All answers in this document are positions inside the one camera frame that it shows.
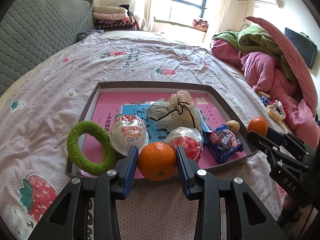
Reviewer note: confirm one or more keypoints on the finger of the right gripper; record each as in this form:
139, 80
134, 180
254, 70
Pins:
274, 152
296, 147

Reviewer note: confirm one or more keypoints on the person's right hand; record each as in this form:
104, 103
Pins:
287, 201

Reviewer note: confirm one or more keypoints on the cream drawstring cloth pouch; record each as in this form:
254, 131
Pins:
178, 111

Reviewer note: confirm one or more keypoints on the black wall television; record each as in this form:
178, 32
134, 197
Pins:
306, 47

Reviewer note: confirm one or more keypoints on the small orange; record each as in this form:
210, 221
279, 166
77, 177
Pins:
259, 125

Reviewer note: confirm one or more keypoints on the blue cookie packet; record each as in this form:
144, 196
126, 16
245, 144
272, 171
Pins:
222, 143

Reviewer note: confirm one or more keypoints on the left cream curtain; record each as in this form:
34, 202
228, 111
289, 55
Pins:
143, 12

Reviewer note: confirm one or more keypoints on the green blanket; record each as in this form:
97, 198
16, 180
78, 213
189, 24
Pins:
255, 38

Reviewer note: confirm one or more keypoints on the stack of folded blankets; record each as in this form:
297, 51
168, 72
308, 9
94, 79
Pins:
108, 18

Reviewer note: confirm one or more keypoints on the grey quilted headboard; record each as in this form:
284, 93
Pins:
34, 30

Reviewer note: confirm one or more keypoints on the right cream curtain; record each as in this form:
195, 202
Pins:
214, 14

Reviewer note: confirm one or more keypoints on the cream curtain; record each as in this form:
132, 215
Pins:
214, 14
143, 12

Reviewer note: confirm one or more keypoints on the white toy egg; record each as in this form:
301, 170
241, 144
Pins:
127, 131

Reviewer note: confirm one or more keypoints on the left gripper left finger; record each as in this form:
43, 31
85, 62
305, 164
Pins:
67, 216

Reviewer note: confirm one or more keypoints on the walnut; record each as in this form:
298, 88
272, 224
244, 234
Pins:
233, 126

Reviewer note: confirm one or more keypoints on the pink quilted pillow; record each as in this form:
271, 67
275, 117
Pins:
295, 61

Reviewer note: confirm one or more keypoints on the window with dark frame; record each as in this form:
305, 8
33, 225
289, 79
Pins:
179, 11

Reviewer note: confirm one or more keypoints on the red toy egg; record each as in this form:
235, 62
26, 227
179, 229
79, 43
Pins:
189, 138

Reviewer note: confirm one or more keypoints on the pink crumpled duvet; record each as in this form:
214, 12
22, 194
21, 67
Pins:
261, 73

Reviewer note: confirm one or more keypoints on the large orange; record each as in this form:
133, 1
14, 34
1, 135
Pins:
157, 161

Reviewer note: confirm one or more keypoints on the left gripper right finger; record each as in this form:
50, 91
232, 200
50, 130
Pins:
246, 215

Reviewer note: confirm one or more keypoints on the snack packets pile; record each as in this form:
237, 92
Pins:
274, 108

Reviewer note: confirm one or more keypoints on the orange patterned bag on sill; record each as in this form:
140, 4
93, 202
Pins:
200, 25

